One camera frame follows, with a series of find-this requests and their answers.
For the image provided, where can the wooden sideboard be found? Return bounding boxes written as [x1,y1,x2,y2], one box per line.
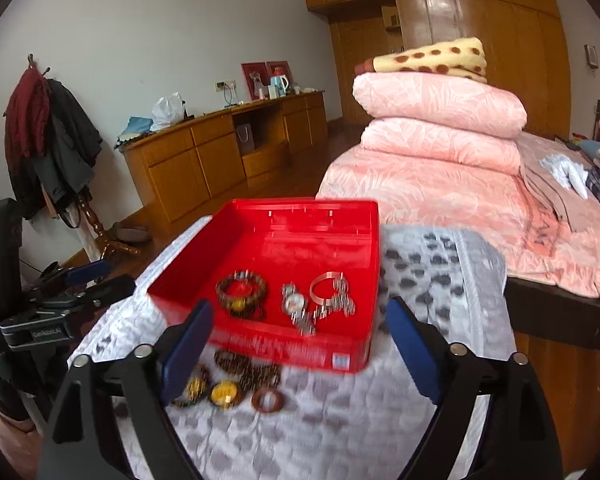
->
[120,91,329,224]

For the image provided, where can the wooden wardrobe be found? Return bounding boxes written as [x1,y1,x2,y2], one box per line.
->
[302,0,574,137]

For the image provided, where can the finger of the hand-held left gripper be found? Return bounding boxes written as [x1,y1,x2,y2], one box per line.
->
[45,274,137,319]
[27,259,112,302]

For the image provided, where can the red plastic box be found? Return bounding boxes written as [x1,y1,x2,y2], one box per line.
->
[146,198,381,375]

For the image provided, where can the white cloth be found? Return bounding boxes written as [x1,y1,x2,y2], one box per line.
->
[539,154,590,200]

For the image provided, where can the spotted yellow pillow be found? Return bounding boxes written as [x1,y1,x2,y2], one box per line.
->
[355,36,489,85]

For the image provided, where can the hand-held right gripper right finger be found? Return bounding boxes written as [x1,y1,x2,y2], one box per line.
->
[385,297,563,480]

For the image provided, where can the dark red hanging garment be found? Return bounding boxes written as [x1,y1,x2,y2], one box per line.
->
[4,67,54,161]

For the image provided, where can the silver chain bracelet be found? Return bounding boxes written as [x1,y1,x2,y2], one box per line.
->
[324,279,357,319]

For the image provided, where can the folded pink quilt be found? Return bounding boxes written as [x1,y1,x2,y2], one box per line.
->
[362,117,524,177]
[352,72,529,142]

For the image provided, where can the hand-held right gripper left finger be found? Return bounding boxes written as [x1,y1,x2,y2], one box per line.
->
[39,299,215,480]

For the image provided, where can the silver wristwatch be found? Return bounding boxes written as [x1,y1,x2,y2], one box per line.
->
[281,282,317,337]

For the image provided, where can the white plastic bag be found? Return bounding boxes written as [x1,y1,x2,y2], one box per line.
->
[151,92,187,134]

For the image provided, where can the taupe cloth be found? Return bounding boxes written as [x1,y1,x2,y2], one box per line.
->
[520,160,582,234]

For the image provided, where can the grey leaf-print quilted bedspread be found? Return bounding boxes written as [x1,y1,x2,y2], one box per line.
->
[67,215,518,480]

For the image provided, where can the red-brown ring bangle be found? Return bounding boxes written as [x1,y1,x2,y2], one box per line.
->
[251,387,285,416]

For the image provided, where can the grey slipper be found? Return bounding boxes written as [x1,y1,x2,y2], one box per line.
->
[111,225,152,244]

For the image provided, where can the wooden coat rack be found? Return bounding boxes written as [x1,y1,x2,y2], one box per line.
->
[25,52,142,264]

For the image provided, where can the dark wooden bed frame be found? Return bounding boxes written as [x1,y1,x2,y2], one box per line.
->
[502,275,600,357]

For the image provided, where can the tiger-eye amber bracelet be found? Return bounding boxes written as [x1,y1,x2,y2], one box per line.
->
[216,270,269,320]

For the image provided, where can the blue cloth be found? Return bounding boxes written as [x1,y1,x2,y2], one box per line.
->
[114,116,157,149]

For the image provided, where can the silver bangle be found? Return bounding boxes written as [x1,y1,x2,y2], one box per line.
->
[310,271,344,307]

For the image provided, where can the dark hanging jackets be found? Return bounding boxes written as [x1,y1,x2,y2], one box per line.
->
[7,79,104,222]

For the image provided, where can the dark bead bracelet amber beads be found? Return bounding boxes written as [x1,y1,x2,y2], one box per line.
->
[172,364,214,409]

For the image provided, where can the red photo frame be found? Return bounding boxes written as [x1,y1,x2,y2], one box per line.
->
[266,61,294,92]
[241,62,271,101]

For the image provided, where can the grey paper bag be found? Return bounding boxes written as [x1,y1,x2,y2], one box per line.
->
[236,122,256,156]

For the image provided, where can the pink bed sheet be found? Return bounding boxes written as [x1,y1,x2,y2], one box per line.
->
[316,130,600,319]

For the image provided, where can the brown wooden bead bracelet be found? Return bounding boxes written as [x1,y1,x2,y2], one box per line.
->
[214,349,284,394]

